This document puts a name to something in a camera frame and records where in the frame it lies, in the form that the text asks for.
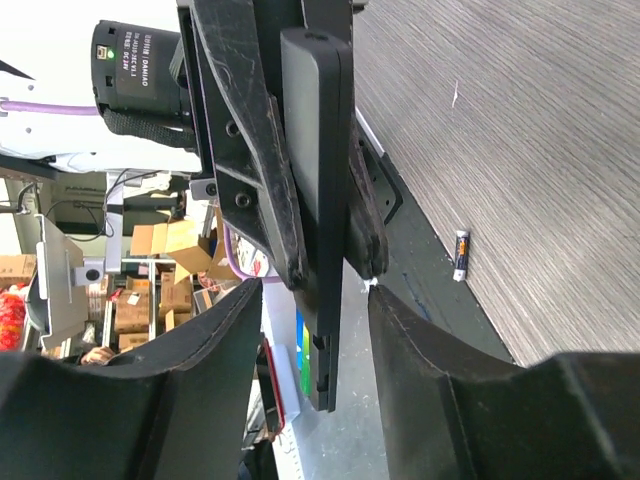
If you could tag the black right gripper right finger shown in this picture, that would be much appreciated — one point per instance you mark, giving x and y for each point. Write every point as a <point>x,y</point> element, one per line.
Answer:
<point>450,411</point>

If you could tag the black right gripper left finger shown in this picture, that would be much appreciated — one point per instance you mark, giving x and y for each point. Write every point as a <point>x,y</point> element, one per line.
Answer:
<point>173,408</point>

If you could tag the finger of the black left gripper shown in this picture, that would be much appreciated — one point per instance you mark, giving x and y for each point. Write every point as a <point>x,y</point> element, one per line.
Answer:
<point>367,244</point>

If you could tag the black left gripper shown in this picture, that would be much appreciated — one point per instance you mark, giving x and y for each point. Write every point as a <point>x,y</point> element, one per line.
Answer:
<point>230,58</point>

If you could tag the black remote control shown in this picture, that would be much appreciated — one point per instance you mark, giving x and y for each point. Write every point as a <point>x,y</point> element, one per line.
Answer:
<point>317,73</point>

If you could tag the green yellow battery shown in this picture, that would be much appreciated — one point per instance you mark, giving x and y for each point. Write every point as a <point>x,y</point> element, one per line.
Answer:
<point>303,354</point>

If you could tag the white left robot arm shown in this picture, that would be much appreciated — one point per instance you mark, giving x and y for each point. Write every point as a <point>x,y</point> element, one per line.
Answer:
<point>93,85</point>

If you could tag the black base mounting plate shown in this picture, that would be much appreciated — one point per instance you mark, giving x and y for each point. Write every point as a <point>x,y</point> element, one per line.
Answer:
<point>420,270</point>

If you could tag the dark battery near base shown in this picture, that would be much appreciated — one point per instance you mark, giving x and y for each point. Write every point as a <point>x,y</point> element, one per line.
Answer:
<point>461,259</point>

